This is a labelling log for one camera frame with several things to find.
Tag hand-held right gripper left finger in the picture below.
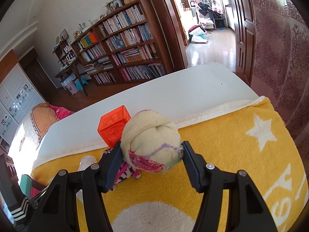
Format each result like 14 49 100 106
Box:
28 141 123 232

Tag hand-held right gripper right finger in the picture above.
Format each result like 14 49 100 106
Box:
182 141 278 232

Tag pink leopard print sock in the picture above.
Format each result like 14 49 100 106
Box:
103 147 142 191

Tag teal gift box lid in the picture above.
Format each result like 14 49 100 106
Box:
20 174 35 196

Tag cream sock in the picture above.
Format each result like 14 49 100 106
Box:
120 109 181 174

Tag crumpled clear plastic bag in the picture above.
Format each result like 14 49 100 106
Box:
78 155 97 173

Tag red-orange embossed cube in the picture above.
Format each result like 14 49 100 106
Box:
98 105 132 148

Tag yellow and white towel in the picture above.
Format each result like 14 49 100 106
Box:
31 96 303 232

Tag pink blanket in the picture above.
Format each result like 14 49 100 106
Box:
49 105 75 120

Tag orange checked pillow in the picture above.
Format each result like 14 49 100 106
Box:
23 103 59 145

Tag white storage box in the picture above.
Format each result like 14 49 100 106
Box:
60 75 80 95

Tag stack of magazines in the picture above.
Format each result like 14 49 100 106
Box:
84 57 114 74

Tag dark wooden desk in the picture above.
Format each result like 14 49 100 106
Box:
54 60 88 97

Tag white wardrobe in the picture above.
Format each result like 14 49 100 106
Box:
0 49 46 150

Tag dark wooden room door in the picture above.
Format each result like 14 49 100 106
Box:
19 48 61 99

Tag small wooden shelf with bottles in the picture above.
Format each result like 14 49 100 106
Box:
53 40 78 68

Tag white bag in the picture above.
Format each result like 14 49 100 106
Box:
188 25 208 44

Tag wooden bookshelf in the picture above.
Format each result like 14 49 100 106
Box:
71 0 173 86

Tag patterned mauve curtain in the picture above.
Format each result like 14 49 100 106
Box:
249 0 309 150

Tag brown panelled door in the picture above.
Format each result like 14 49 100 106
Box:
229 0 256 85

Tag rows of books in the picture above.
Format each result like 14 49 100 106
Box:
75 5 166 84

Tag chair with clothes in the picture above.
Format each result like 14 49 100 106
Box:
191 1 226 29

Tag brown door frame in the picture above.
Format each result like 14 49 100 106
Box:
145 0 191 68

